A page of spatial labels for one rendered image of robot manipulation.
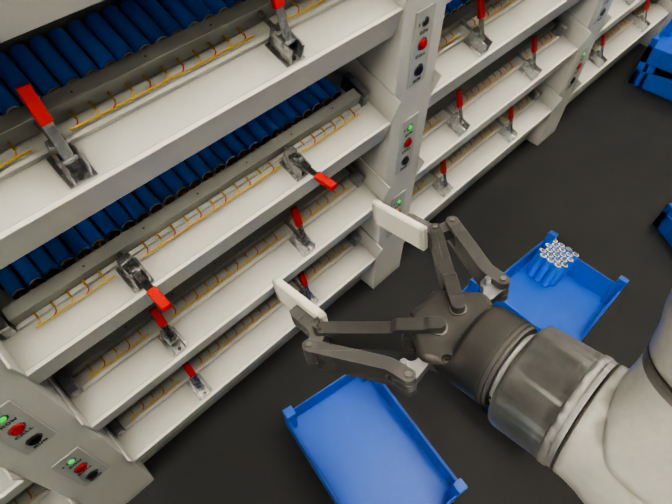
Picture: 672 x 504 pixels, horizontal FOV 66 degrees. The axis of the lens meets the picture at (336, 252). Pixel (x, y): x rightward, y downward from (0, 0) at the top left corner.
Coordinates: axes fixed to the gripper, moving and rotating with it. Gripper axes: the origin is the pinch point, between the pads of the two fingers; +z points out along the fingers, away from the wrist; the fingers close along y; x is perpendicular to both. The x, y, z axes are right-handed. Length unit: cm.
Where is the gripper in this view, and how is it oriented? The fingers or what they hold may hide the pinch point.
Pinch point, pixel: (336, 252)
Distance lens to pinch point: 51.9
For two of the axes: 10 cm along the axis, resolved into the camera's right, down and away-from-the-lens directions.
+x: -1.5, -6.9, -7.1
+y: 7.2, -5.7, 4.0
